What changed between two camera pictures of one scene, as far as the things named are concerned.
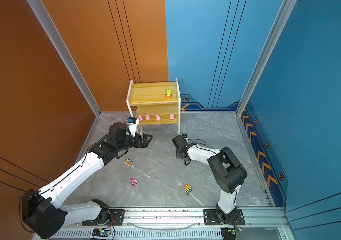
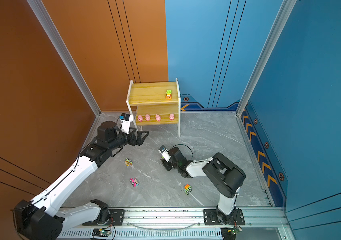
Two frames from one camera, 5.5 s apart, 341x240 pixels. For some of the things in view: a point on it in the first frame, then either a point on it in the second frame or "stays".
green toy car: (169, 94) stays
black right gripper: (178, 155) -> (165, 164)
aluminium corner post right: (286, 11) stays
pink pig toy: (171, 116) stays
